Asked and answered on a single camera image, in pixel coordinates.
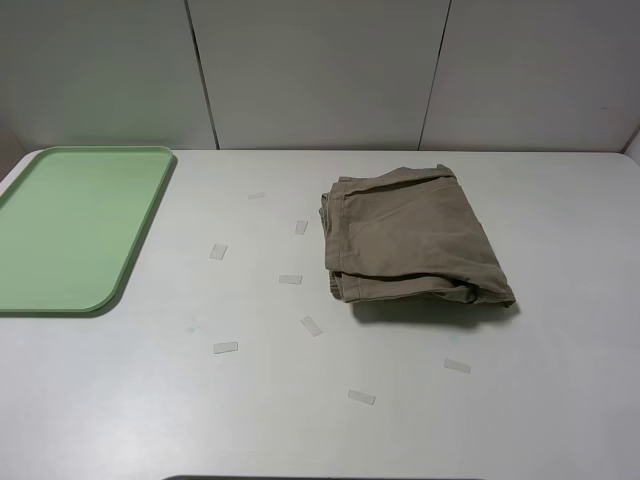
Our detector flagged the green plastic tray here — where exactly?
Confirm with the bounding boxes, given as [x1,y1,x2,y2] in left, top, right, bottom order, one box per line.
[1,146,175,316]

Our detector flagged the clear tape piece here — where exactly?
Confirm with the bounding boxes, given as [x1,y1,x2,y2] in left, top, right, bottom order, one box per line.
[295,220,308,235]
[444,358,471,374]
[348,389,376,405]
[301,316,323,337]
[279,274,303,285]
[213,342,239,355]
[209,244,228,260]

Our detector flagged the khaki shorts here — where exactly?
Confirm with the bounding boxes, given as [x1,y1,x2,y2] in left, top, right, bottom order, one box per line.
[319,165,516,307]

